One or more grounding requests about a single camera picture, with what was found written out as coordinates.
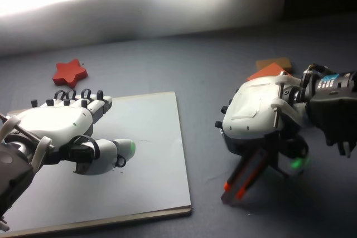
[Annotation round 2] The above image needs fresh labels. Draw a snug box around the white board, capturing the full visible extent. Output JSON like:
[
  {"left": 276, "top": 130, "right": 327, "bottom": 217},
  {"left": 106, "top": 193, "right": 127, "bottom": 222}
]
[{"left": 0, "top": 91, "right": 193, "bottom": 237}]

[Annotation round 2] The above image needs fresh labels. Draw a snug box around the red star block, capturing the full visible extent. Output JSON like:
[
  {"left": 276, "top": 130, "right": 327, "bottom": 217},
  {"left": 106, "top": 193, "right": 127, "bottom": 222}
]
[{"left": 52, "top": 59, "right": 89, "bottom": 87}]

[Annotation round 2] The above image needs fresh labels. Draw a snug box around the grey table cloth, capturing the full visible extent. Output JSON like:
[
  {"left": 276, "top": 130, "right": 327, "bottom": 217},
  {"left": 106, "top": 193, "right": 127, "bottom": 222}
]
[{"left": 0, "top": 16, "right": 357, "bottom": 238}]

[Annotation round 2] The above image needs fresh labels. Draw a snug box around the black and orange utility knife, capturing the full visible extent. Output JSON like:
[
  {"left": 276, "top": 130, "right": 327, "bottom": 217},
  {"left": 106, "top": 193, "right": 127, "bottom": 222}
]
[{"left": 220, "top": 145, "right": 273, "bottom": 207}]

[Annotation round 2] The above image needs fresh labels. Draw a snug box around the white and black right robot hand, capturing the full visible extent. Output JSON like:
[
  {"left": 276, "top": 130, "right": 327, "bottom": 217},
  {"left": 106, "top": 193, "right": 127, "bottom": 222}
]
[{"left": 214, "top": 77, "right": 312, "bottom": 179}]

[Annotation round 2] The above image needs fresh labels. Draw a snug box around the orange square block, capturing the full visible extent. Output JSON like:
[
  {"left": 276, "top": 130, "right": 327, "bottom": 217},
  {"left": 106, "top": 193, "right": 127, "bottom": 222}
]
[{"left": 247, "top": 63, "right": 293, "bottom": 82}]

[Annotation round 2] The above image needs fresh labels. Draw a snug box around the white backdrop cloth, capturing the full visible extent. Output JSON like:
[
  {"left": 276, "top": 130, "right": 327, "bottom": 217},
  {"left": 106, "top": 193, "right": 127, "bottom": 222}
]
[{"left": 0, "top": 0, "right": 288, "bottom": 57}]

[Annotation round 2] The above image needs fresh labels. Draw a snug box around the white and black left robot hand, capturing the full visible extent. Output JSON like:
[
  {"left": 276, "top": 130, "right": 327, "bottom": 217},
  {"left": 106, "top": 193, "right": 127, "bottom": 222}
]
[{"left": 11, "top": 89, "right": 137, "bottom": 176}]

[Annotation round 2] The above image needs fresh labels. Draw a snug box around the brown square block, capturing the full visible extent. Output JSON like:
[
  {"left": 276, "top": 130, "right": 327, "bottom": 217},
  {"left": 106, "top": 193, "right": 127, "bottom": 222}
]
[{"left": 255, "top": 57, "right": 293, "bottom": 73}]

